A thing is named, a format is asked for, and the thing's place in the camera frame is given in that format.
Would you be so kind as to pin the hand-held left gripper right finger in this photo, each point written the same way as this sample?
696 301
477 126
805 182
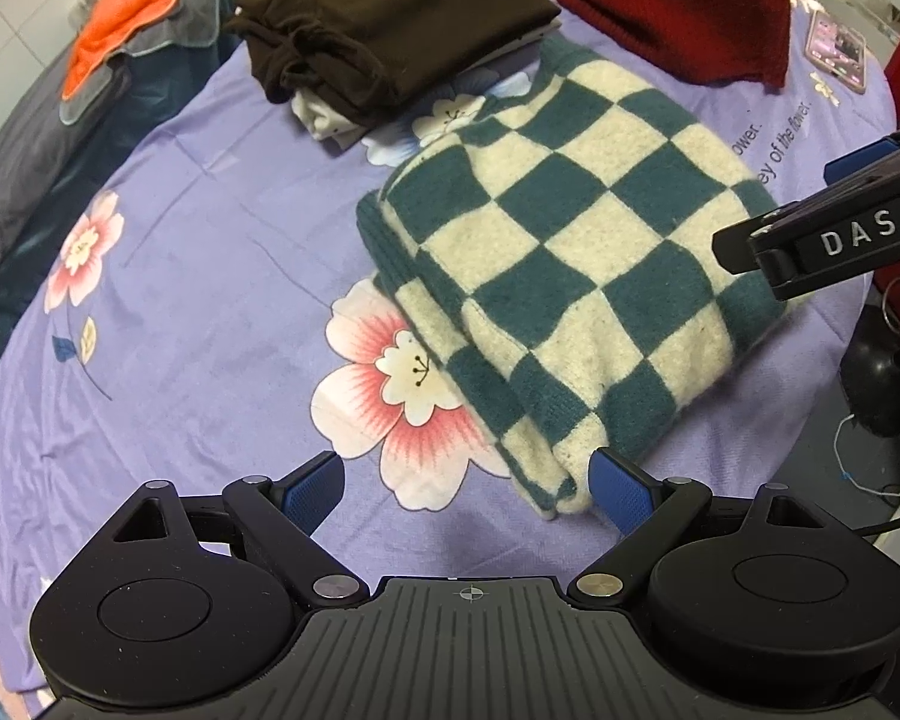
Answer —
619 491

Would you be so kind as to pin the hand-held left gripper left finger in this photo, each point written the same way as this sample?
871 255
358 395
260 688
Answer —
311 491

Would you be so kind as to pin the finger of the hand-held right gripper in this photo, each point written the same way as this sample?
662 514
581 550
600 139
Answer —
739 251
862 154

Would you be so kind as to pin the green and cream checkered sweater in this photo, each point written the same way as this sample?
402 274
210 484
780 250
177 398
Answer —
570 240

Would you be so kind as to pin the brown folded clothes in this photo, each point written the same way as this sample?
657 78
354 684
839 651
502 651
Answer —
390 7

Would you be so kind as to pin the phone in pink case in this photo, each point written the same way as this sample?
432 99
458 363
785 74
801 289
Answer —
836 49

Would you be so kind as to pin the black round object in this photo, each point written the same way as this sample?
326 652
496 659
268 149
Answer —
881 382

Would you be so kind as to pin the dark red garment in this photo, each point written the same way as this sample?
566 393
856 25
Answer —
667 0

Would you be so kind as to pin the purple floral bedsheet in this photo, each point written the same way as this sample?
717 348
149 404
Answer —
217 240

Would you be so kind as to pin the white spotted cloth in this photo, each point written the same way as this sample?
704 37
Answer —
319 116

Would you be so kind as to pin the dark grey cloth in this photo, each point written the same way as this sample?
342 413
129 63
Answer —
15 157

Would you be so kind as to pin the orange and grey cloth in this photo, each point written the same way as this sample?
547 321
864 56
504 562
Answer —
195 7

